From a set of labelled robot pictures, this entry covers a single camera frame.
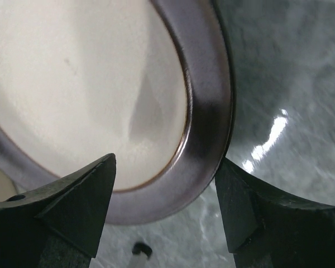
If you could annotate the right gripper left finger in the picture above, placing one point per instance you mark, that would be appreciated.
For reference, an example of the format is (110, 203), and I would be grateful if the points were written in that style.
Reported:
(59, 224)

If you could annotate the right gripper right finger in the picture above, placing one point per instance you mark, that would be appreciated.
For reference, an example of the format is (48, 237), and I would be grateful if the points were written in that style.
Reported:
(268, 227)

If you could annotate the brown rimmed cream plate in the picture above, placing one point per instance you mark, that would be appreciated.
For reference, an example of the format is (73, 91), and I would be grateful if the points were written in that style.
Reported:
(148, 81)

